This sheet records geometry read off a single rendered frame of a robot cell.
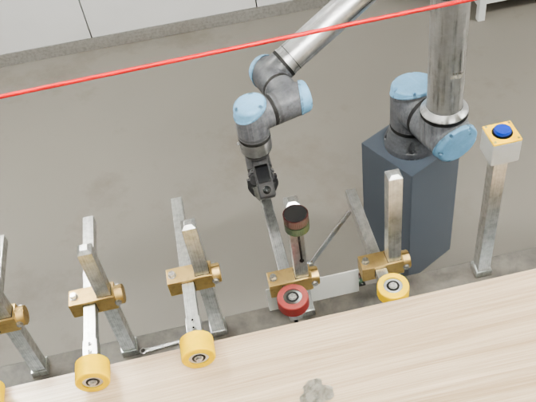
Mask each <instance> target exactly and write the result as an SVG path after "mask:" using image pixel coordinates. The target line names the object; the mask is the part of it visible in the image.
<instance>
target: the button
mask: <svg viewBox="0 0 536 402"><path fill-rule="evenodd" d="M511 131H512V129H511V127H510V126H509V125H507V124H497V125H496V126H495V127H494V134H495V135H496V136H500V137H506V136H509V135H510V134H511Z"/></svg>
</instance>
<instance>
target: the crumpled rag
mask: <svg viewBox="0 0 536 402"><path fill-rule="evenodd" d="M303 391H304V393H303V394H302V395H301V396H300V399H299V400H300V402H323V401H326V400H331V399H332V398H333V397H334V392H333V387H332V386H330V385H322V383H321V379H320V378H316V379H312V380H308V381H307V382H306V384H305V385H304V386H303Z"/></svg>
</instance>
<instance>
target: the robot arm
mask: <svg viewBox="0 0 536 402"><path fill-rule="evenodd" d="M375 1H376V0H331V1H330V2H329V3H328V4H326V5H325V6H324V7H323V8H322V9H321V10H320V11H319V12H317V13H316V14H315V15H314V16H313V17H312V18H311V19H310V20H309V21H308V22H307V23H306V24H305V25H304V26H303V27H301V28H300V29H299V30H298V31H297V32H296V33H300V32H304V31H308V30H315V29H320V28H324V27H327V26H335V25H339V24H343V23H347V22H353V21H354V20H355V19H357V18H358V17H359V16H360V15H361V14H362V13H363V12H365V11H366V10H367V9H368V8H369V7H370V6H371V5H372V4H373V3H374V2H375ZM470 12H471V2H465V3H461V4H458V5H453V6H446V7H442V8H438V9H434V10H430V20H429V43H428V74H426V73H420V72H413V73H405V74H402V75H400V76H398V77H397V78H396V79H395V80H394V81H393V82H392V84H391V88H390V93H389V94H390V125H389V126H388V129H387V131H386V133H385V134H384V146H385V148H386V150H387V151H388V152H389V153H390V154H391V155H392V156H395V157H396V158H399V159H402V160H420V159H423V158H425V157H428V156H429V155H431V154H433V156H436V157H437V158H438V159H440V160H442V161H444V162H449V161H452V160H456V159H458V158H459V157H461V156H463V155H464V154H465V153H466V152H468V151H469V150H470V148H471V147H472V146H473V144H474V143H475V141H476V136H477V130H476V129H475V126H474V125H472V124H470V123H469V121H468V112H469V107H468V104H467V102H466V101H465V100H464V99H463V91H464V81H465V72H466V61H467V43H468V32H469V22H470ZM345 28H346V27H345ZM345 28H342V29H338V30H330V31H326V32H322V33H316V34H311V35H307V36H303V37H296V38H292V39H288V40H287V41H286V42H284V43H283V44H282V45H281V46H280V47H279V48H278V49H276V50H275V51H274V52H273V53H271V54H262V55H260V56H258V57H256V58H255V59H254V60H253V61H252V63H251V64H250V68H249V76H250V79H251V80H252V82H253V84H254V86H255V87H256V88H258V89H259V91H260V92H261V93H262V94H263V95H262V94H260V93H246V94H244V95H242V96H240V97H239V98H238V99H237V100H236V101H235V103H234V106H233V113H234V114H233V117H234V121H235V125H236V130H237V134H238V141H239V142H237V145H239V146H240V150H241V153H242V154H243V155H244V156H245V160H246V167H247V171H248V174H247V175H248V177H249V179H247V180H246V181H247V186H248V190H249V191H250V193H251V194H252V195H253V196H254V197H255V198H256V199H257V200H259V201H260V202H261V200H264V199H270V198H273V197H275V196H276V190H277V187H278V177H277V173H274V169H273V168H272V164H271V161H270V156H269V153H270V151H271V148H272V141H271V135H270V128H272V127H275V126H277V125H279V124H282V123H284V122H287V121H288V120H292V119H293V118H296V117H298V116H301V115H304V114H305V113H307V112H309V111H311V109H312V107H313V100H312V97H311V93H310V90H309V88H308V86H307V84H306V83H305V82H304V81H303V80H298V81H296V82H294V80H293V79H292V77H293V76H294V75H295V74H296V73H297V71H298V70H299V69H300V68H302V67H303V66H304V65H305V64H306V63H307V62H308V61H310V60H311V59H312V58H313V57H314V56H315V55H316V54H318V53H319V52H320V51H321V50H322V49H323V48H324V47H326V46H327V45H328V44H329V43H330V42H331V41H332V40H333V39H334V38H335V37H336V36H337V35H338V34H339V33H341V32H342V31H343V30H344V29H345Z"/></svg>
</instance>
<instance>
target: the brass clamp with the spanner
mask: <svg viewBox="0 0 536 402"><path fill-rule="evenodd" d="M307 265H308V271H309V276H307V277H304V278H297V279H296V278H295V274H294V269H293V267H290V268H286V269H283V270H276V271H272V272H269V273H266V276H267V281H268V285H269V288H270V295H271V297H272V298H275V297H277V295H278V292H279V290H280V289H281V288H282V287H283V286H287V285H290V284H297V285H300V286H303V287H304V288H305V289H306V290H311V289H313V287H314V286H317V285H318V284H320V283H321V282H320V277H319V273H318V270H317V267H316V266H309V264H307ZM271 274H276V276H277V280H276V281H275V282H271V281H270V275H271Z"/></svg>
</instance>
